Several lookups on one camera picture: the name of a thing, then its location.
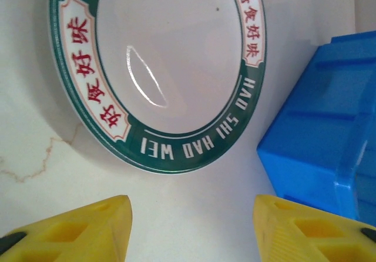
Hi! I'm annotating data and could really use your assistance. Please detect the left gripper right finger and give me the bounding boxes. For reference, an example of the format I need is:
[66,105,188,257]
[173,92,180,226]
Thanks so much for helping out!
[253,194,376,262]

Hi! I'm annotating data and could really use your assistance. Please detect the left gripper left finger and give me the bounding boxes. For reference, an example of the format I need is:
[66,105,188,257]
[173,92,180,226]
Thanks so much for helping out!
[0,194,133,262]

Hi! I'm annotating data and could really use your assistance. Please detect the green rim plate red characters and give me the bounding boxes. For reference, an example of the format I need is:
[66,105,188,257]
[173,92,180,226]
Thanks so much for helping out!
[48,0,268,176]

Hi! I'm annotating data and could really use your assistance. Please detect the blue plastic bin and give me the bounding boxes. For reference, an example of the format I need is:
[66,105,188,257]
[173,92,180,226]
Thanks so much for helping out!
[256,30,376,229]

